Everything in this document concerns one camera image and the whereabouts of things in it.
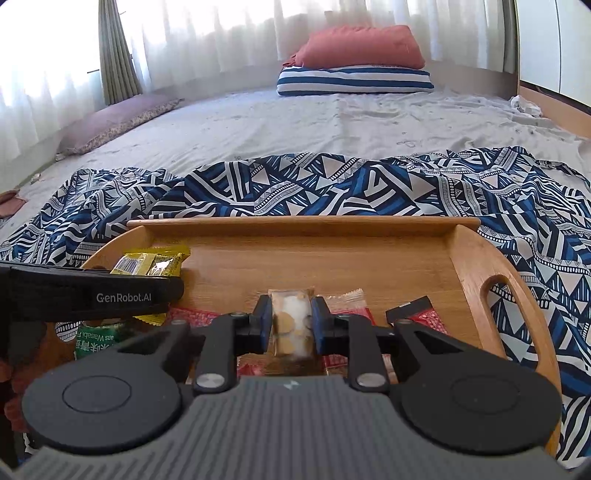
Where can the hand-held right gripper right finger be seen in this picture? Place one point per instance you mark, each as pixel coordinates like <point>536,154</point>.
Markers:
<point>318,323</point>

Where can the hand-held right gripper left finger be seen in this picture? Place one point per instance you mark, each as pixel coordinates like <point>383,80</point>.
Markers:
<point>265,323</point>

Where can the clear biscuit packet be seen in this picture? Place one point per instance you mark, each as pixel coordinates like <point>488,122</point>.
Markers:
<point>291,323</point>

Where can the pink pastry packet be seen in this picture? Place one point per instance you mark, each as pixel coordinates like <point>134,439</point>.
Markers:
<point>351,303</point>

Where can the green pea packet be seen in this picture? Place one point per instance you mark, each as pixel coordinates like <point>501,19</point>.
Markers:
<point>99,339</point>

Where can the red label cracker packet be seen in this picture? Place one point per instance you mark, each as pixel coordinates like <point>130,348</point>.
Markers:
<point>194,316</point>

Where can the yellow snack packet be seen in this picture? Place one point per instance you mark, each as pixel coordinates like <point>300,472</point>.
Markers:
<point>152,263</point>

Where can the brown chocolate packet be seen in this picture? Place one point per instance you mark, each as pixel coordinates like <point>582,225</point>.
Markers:
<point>411,308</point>

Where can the small red label bar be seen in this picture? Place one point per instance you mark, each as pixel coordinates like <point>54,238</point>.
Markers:
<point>431,324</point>

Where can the brown cloth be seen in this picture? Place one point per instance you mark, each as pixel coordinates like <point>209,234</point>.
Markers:
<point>10,203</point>

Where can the blue white patterned blanket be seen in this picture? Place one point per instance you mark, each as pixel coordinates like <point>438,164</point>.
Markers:
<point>369,184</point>

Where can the mauve floral pillow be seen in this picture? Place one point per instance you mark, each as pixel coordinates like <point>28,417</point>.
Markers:
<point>115,122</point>

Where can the grey bed sheet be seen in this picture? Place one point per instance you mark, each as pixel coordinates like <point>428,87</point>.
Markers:
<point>277,124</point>

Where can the green grey curtain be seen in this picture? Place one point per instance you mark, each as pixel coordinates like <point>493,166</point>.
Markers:
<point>117,55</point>

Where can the blue white striped pillow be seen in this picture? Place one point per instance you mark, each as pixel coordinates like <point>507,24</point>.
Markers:
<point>355,81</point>

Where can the red pillow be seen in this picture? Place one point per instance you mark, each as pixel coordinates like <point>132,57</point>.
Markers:
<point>364,46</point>

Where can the white sheer curtain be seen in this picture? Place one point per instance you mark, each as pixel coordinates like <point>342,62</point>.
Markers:
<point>231,37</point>

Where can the crumpled white tissue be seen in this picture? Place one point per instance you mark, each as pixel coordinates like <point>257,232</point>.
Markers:
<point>524,104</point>

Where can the white wardrobe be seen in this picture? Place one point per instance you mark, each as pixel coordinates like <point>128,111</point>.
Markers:
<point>554,41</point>

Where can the wooden bed frame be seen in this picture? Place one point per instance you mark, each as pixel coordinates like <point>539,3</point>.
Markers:
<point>558,110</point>

